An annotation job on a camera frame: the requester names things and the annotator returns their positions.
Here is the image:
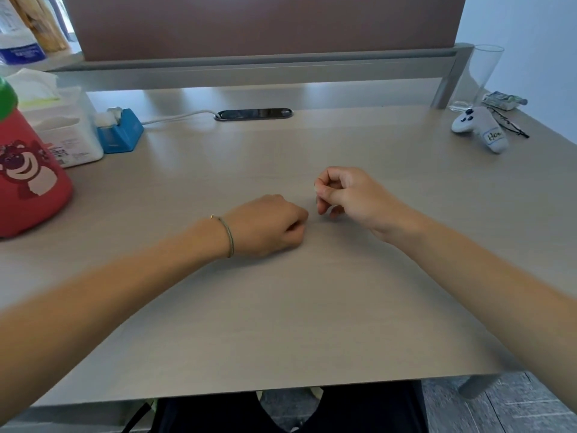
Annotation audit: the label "black eyeglasses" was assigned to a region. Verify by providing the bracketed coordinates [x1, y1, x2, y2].
[486, 105, 531, 140]

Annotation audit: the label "person's left hand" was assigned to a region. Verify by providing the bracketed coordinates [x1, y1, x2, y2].
[223, 194, 310, 258]

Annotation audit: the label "person's black trousers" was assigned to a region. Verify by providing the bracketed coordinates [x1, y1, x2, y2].
[152, 380, 429, 433]

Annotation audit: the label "white cable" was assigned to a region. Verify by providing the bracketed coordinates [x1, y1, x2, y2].
[142, 109, 218, 127]

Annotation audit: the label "white and green tube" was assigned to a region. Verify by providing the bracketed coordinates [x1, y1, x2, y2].
[481, 91, 528, 112]

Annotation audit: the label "black oval cable grommet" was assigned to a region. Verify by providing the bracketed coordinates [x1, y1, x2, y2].
[214, 107, 294, 122]

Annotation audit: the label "blue tape dispenser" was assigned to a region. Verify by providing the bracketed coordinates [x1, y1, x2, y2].
[94, 106, 145, 155]

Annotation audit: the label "white bottle blue label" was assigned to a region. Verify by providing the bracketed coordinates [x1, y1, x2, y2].
[0, 0, 47, 66]

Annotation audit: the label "clear bag of snacks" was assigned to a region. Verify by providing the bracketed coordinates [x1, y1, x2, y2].
[9, 0, 71, 53]

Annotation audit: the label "thin green cord bracelet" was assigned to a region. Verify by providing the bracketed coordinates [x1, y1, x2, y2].
[209, 214, 235, 259]

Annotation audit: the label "black strap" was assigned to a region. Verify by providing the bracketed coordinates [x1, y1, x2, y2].
[119, 400, 157, 433]

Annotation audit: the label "clear drinking glass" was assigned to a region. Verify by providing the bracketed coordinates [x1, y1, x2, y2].
[450, 44, 505, 111]

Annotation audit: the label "white game controller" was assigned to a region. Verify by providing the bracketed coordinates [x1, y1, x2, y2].
[451, 106, 509, 155]

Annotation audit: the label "person's right hand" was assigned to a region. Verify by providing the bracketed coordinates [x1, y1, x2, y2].
[314, 166, 410, 243]

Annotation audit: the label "person's right forearm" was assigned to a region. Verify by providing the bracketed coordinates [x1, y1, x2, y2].
[383, 206, 577, 389]

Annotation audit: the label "red bear bottle green lid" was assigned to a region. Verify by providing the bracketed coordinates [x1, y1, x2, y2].
[0, 76, 75, 239]

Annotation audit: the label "brown desk partition panel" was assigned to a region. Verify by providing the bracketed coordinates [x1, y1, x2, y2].
[60, 0, 468, 63]

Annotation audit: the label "person's left forearm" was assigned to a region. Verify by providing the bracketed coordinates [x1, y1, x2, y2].
[0, 216, 231, 425]

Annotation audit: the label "white tissue box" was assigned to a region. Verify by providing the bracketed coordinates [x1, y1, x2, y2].
[5, 67, 105, 168]

